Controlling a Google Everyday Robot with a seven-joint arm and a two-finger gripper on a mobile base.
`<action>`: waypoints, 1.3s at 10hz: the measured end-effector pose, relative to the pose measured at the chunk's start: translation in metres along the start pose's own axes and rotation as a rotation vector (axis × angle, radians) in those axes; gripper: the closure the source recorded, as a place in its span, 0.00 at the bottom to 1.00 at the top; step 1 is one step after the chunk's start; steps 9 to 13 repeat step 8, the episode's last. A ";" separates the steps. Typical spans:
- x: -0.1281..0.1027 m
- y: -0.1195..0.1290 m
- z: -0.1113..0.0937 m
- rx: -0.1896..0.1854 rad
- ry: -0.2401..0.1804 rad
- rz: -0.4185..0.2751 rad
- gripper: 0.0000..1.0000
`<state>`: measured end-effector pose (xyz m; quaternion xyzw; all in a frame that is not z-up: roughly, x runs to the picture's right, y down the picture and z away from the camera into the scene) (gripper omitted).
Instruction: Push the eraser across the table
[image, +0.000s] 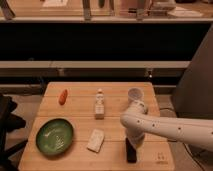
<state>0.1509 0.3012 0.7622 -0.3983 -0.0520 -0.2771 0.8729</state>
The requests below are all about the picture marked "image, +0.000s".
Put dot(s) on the clear plastic cup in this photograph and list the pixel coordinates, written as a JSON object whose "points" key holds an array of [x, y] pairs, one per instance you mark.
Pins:
{"points": [[135, 94]]}

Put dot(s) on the small clear bottle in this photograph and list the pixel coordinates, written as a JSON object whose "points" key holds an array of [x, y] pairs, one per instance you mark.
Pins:
{"points": [[99, 105]]}

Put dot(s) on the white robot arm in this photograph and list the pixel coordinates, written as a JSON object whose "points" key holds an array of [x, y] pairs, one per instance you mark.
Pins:
{"points": [[195, 132]]}

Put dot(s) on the grey robot base panel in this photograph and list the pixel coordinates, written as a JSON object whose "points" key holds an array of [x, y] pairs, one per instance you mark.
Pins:
{"points": [[193, 96]]}

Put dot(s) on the orange carrot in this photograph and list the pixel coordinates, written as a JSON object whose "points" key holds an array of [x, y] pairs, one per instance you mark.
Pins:
{"points": [[63, 97]]}

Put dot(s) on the green bowl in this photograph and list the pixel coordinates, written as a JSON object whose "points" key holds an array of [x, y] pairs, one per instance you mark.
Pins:
{"points": [[54, 137]]}

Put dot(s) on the white sponge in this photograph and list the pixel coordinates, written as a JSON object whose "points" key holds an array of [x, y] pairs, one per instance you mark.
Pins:
{"points": [[95, 141]]}

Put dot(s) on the black office chair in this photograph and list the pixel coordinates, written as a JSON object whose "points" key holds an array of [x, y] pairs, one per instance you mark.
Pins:
{"points": [[8, 123]]}

